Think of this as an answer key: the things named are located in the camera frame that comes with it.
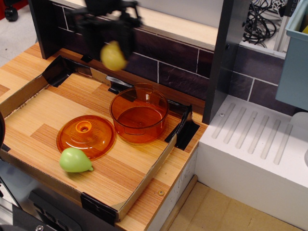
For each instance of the orange transparent pot lid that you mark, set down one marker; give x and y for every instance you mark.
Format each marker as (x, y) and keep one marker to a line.
(94, 135)

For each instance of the green plastic pear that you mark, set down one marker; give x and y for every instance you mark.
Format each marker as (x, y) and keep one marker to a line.
(74, 160)

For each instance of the yellow plastic potato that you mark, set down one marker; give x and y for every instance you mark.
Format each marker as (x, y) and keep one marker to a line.
(112, 56)

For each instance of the light blue plastic bin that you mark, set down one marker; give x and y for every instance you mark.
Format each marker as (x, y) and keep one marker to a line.
(293, 85)

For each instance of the dark grey shelf post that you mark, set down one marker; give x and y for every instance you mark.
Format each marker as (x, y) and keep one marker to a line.
(230, 34)

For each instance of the cardboard fence with black tape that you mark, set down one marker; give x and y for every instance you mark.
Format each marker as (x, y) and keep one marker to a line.
(129, 184)

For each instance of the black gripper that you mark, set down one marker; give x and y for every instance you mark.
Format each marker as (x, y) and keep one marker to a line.
(92, 29)

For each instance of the orange transparent pot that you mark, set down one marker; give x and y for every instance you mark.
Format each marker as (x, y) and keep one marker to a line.
(139, 113)

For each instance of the white drainboard sink unit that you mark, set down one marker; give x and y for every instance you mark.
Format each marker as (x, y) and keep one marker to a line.
(259, 157)

